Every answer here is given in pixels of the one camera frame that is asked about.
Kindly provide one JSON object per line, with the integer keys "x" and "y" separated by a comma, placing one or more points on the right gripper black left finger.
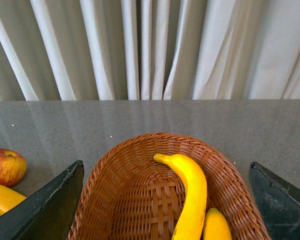
{"x": 48, "y": 213}

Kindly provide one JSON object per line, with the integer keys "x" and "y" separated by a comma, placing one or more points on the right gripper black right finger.
{"x": 278, "y": 202}

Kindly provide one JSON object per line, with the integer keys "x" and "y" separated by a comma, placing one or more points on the yellow banana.
{"x": 216, "y": 226}
{"x": 9, "y": 199}
{"x": 191, "y": 220}

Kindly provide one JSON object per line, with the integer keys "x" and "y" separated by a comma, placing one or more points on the red yellow apple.
{"x": 13, "y": 167}

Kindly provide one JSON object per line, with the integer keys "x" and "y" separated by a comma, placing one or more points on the right brown wicker basket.
{"x": 129, "y": 196}

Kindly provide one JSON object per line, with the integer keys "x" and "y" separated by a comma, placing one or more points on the yellow banana in basket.
{"x": 191, "y": 220}

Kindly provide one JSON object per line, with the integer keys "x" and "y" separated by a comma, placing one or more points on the white pleated curtain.
{"x": 149, "y": 49}

